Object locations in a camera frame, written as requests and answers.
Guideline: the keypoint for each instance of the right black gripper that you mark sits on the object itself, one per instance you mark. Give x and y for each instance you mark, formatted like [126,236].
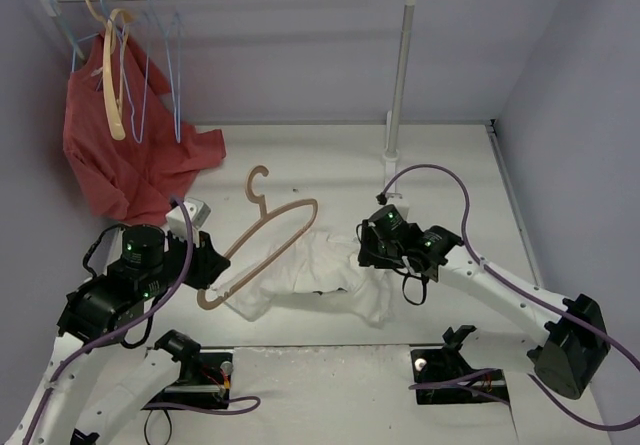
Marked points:
[370,244]

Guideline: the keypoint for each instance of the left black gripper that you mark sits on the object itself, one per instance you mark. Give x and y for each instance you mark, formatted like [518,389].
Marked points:
[201,258]

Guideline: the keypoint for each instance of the tan wooden hanger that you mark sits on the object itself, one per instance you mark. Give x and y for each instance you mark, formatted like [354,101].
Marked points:
[266,216]
[116,34]

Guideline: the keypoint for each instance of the white t shirt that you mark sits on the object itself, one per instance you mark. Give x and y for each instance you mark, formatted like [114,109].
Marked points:
[320,271]

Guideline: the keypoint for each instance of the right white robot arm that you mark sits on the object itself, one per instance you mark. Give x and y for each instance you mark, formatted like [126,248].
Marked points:
[559,340]

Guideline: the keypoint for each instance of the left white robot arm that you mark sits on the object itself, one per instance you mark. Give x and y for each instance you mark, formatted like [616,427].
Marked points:
[92,327]

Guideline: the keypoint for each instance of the red t shirt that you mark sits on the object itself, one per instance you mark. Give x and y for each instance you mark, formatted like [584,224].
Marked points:
[122,180]

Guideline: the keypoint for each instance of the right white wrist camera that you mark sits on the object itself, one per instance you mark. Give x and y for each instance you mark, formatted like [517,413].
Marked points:
[397,200]

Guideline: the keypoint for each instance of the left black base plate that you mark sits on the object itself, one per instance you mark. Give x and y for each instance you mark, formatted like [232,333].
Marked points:
[207,387]

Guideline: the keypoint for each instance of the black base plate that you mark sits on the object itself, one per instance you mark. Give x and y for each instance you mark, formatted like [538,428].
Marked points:
[437,365]
[207,387]

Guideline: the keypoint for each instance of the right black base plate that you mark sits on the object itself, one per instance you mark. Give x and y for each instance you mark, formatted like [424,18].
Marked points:
[437,365]

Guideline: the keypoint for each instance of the blue wire hanger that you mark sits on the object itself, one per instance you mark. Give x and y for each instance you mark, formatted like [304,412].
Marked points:
[78,56]
[137,113]
[172,39]

